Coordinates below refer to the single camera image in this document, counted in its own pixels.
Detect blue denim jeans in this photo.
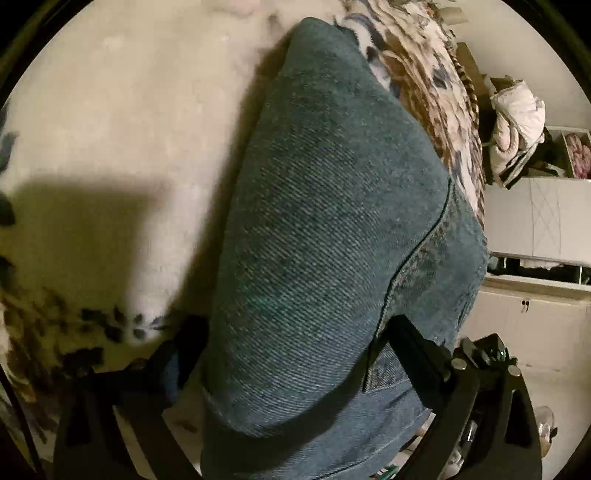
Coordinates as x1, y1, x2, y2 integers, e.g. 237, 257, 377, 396
201, 18, 487, 479

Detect white wardrobe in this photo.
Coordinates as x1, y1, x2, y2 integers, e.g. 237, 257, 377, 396
457, 124, 591, 375

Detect pink folded blanket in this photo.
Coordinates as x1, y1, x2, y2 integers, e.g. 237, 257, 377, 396
566, 133, 591, 179

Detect white puffy jacket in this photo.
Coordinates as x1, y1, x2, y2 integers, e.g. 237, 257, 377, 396
489, 80, 546, 185

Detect brown cardboard box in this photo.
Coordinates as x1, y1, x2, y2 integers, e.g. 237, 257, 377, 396
456, 42, 515, 110

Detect floral bed quilt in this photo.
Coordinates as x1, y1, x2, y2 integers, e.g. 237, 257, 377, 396
1, 1, 483, 430

